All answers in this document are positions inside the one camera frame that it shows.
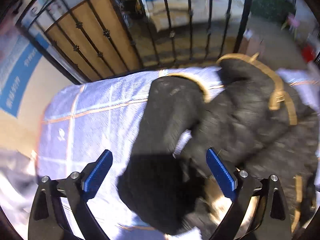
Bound black quilted jacket tan trim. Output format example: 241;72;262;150
117;54;319;239

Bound grey white crumpled clothes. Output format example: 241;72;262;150
1;148;37;237

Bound blue plaid bed sheet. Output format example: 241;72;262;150
36;65;320;240

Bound cardboard box blue label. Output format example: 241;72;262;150
1;28;71;156

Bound small cardboard box on floor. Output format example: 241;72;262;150
238;29;266;60

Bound black iron bed footboard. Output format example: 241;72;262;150
16;0;247;83

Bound green patterned cloth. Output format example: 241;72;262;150
241;0;296;24

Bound white beige folded quilt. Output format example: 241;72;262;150
137;0;246;32

